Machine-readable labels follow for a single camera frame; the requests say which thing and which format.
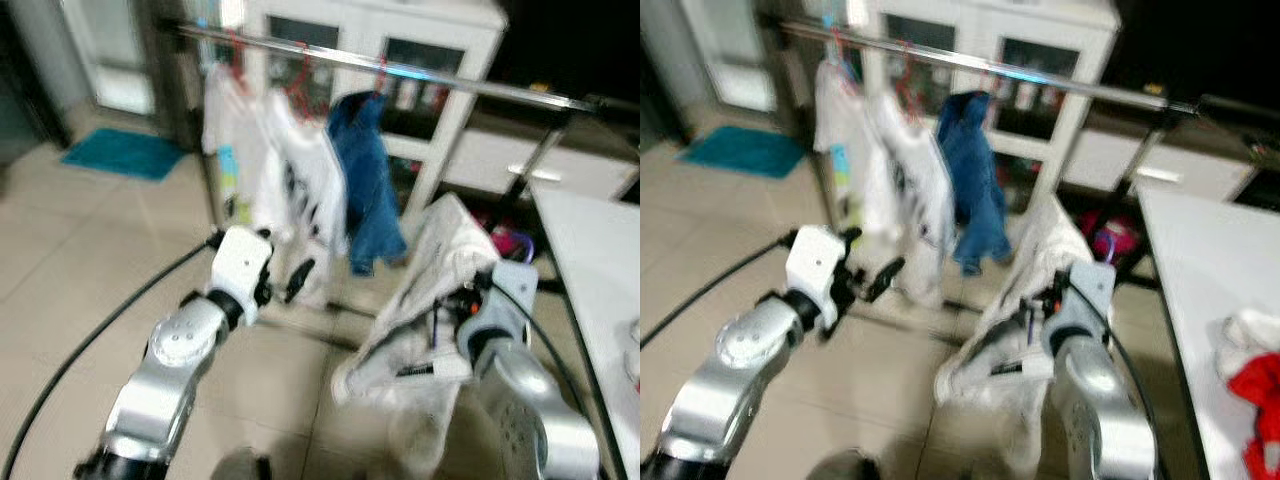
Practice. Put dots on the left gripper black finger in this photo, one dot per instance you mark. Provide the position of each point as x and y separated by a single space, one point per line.
885 279
299 280

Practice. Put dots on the cream white trousers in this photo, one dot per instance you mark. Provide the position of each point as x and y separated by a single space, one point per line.
1050 245
440 250

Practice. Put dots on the red t-shirt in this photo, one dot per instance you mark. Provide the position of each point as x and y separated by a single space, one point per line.
1262 400

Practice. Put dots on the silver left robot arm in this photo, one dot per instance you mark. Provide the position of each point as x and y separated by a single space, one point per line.
160 390
735 385

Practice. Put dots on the red clothes hanger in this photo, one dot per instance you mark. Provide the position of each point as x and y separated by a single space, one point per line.
300 85
838 52
380 75
908 80
990 85
235 52

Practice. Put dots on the magenta fabric item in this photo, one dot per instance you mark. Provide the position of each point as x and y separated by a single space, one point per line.
1105 240
508 245

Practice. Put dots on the white t-shirt black print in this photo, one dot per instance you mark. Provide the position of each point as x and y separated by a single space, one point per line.
310 190
920 190

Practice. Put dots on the blue denim jacket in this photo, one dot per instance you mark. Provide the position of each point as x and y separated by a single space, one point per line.
975 190
365 190

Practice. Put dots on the white low drawer cabinet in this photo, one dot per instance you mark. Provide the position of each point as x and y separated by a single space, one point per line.
540 165
1160 165

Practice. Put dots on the teal floor mat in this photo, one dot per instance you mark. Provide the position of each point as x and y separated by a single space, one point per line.
745 152
125 153

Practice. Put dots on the robot left leg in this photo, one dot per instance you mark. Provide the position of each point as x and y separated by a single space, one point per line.
845 466
240 466

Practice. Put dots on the cream garment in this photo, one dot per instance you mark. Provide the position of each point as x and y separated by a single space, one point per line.
1245 335

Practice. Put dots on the metal clothes rack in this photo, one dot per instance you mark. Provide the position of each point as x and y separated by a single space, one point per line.
450 78
1060 82

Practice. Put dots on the white glass door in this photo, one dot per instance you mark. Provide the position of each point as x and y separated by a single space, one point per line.
110 50
735 50

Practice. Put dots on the white glass-front cabinet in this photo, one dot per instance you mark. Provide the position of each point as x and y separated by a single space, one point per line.
1085 30
470 30

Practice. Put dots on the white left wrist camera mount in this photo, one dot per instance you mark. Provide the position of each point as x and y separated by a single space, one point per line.
815 265
240 265

